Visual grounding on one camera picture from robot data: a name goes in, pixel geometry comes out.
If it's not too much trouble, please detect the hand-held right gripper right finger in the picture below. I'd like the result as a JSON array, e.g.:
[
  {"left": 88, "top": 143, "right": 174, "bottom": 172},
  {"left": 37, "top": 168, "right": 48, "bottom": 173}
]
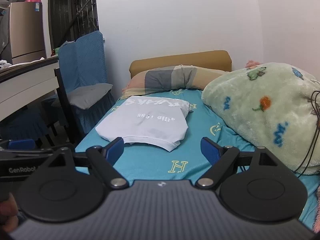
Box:
[{"left": 195, "top": 137, "right": 278, "bottom": 188}]

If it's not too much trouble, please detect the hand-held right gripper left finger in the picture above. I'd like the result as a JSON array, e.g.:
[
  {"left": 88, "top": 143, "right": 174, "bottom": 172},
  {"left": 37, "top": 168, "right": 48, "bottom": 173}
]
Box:
[{"left": 47, "top": 137, "right": 130, "bottom": 188}]

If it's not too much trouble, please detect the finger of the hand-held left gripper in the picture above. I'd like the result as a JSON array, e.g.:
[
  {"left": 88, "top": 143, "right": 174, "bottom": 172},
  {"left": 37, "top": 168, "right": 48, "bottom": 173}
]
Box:
[{"left": 0, "top": 139, "right": 62, "bottom": 158}]

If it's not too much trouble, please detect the white printed T-shirt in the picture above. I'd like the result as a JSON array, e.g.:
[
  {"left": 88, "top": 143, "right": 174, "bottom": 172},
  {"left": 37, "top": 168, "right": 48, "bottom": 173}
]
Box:
[{"left": 95, "top": 95, "right": 192, "bottom": 153}]

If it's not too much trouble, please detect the person's left hand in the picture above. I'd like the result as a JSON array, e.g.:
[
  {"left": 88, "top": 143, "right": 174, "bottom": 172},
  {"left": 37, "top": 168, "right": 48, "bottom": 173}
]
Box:
[{"left": 0, "top": 194, "right": 19, "bottom": 233}]

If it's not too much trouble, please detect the blue skirted stool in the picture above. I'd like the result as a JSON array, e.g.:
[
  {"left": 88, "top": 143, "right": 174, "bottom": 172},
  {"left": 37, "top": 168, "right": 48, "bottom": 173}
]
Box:
[{"left": 0, "top": 107, "right": 49, "bottom": 143}]

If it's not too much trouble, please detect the bed with teal printed sheet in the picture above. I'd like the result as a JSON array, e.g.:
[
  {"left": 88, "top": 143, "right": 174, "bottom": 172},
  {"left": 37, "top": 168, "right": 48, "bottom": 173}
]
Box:
[{"left": 74, "top": 89, "right": 320, "bottom": 233}]

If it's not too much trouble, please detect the white desk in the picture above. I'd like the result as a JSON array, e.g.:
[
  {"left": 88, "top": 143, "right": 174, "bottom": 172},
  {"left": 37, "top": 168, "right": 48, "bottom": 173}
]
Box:
[{"left": 0, "top": 56, "right": 60, "bottom": 123}]

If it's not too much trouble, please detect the dark wooden chair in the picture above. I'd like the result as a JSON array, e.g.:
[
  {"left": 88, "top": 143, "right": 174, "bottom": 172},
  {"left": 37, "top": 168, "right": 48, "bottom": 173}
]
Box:
[{"left": 41, "top": 67, "right": 84, "bottom": 144}]

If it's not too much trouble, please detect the grey seat cushion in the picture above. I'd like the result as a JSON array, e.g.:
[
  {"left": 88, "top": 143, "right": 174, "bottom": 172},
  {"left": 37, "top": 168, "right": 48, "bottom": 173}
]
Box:
[{"left": 68, "top": 83, "right": 113, "bottom": 110}]

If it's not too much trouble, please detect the green printed fleece blanket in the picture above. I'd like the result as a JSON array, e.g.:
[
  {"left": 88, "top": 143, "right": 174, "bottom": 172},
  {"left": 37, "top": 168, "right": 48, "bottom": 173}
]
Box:
[{"left": 201, "top": 62, "right": 320, "bottom": 176}]

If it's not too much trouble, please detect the colour-block striped pillow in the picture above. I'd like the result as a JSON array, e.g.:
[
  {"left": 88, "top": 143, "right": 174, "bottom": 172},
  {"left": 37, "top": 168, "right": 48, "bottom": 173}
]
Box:
[{"left": 122, "top": 65, "right": 230, "bottom": 100}]

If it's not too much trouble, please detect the chair with blue quilted cover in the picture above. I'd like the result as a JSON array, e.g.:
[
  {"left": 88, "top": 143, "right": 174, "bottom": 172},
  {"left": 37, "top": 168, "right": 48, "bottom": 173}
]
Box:
[{"left": 58, "top": 31, "right": 116, "bottom": 140}]

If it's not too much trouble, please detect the tan padded headboard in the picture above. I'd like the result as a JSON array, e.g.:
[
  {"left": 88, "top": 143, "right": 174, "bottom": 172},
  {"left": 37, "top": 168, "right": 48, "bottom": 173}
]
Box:
[{"left": 129, "top": 50, "right": 232, "bottom": 80}]

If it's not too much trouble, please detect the grey hanging garment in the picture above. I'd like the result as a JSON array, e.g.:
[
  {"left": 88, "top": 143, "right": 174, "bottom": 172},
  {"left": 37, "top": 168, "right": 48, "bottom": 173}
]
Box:
[{"left": 0, "top": 9, "right": 12, "bottom": 55}]

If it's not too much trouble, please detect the dark metal grille door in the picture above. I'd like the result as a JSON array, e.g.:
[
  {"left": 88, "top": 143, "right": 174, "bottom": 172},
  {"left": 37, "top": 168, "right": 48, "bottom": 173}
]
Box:
[{"left": 47, "top": 0, "right": 100, "bottom": 53}]

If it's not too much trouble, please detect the black cable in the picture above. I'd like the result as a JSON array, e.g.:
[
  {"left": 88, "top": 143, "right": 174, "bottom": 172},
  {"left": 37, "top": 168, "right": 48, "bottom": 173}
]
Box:
[{"left": 294, "top": 90, "right": 320, "bottom": 174}]

